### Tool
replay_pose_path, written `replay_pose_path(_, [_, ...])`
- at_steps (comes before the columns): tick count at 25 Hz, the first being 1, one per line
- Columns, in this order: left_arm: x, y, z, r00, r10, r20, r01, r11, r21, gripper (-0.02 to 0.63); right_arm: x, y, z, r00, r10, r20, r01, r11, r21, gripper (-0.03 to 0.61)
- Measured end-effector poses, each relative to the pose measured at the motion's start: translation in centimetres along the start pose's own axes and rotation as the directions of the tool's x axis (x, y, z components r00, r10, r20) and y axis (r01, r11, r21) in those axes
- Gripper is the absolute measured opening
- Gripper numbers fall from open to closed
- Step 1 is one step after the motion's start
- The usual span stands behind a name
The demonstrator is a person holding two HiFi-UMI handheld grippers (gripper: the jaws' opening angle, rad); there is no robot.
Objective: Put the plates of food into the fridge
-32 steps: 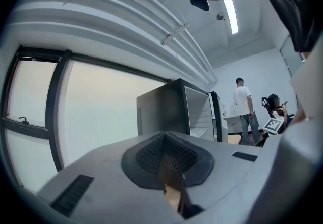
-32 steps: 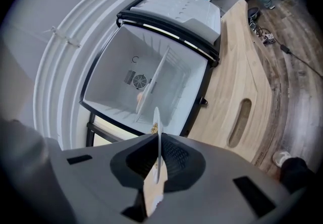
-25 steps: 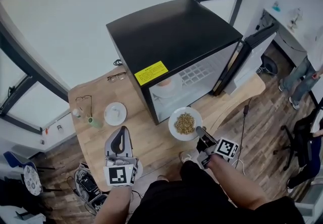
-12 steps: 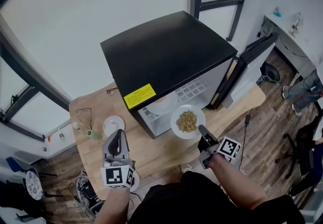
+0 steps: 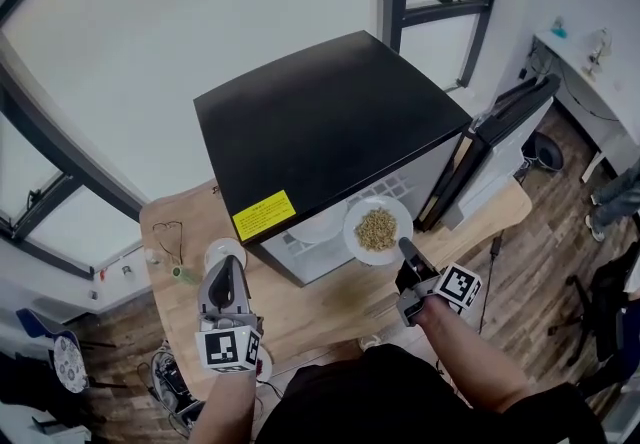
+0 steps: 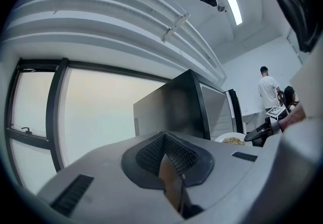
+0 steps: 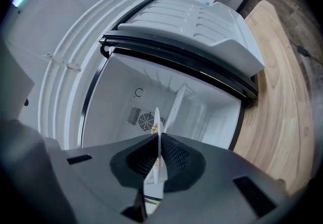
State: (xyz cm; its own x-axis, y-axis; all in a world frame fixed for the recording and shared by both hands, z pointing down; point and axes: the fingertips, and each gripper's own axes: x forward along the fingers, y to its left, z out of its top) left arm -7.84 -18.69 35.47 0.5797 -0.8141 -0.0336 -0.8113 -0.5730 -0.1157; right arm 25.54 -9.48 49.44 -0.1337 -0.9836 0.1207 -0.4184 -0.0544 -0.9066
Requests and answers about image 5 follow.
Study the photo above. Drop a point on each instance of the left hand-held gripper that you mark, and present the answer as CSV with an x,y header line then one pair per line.
x,y
222,349

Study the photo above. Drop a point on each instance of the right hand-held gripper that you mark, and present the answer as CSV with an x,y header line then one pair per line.
x,y
457,284

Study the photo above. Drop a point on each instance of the white round plate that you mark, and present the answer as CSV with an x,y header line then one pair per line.
x,y
217,249
266,364
375,257
317,229

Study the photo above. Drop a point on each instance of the pile of green-brown grains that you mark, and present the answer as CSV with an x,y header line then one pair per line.
x,y
376,228

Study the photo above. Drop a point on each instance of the black mini fridge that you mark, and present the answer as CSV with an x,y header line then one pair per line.
x,y
325,122

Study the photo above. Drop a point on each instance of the person's left forearm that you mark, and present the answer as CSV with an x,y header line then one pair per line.
x,y
225,412

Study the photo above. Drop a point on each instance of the person's right forearm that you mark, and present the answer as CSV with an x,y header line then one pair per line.
x,y
470,362

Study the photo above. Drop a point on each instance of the bags of equipment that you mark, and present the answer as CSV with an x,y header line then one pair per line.
x,y
172,382

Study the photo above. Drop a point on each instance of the green cup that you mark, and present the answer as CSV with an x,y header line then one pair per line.
x,y
187,276

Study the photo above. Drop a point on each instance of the clear plastic bottle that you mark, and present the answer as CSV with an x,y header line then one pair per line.
x,y
154,257

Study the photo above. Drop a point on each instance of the person's right shoe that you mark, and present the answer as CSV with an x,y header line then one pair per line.
x,y
370,343

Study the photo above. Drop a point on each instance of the small glass jar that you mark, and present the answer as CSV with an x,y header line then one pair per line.
x,y
127,273

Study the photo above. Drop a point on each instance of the small orange object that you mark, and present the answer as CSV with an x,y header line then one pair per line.
x,y
103,275

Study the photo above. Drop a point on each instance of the person's black shorts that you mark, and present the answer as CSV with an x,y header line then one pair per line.
x,y
360,402

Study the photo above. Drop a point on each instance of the patterned round cushion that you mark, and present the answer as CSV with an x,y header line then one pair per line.
x,y
70,364

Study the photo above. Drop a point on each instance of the black waste bin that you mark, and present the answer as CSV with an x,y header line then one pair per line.
x,y
547,152

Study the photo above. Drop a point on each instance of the blue chair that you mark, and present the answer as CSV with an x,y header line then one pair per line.
x,y
35,322

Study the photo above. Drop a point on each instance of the black office chair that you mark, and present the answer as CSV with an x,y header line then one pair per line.
x,y
605,312

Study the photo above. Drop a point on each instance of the black-frame glasses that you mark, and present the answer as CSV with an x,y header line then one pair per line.
x,y
216,190

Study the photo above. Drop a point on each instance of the large black-frame window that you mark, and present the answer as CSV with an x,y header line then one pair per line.
x,y
60,232

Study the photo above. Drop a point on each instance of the white wall desk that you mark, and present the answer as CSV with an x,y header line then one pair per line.
x,y
575,67

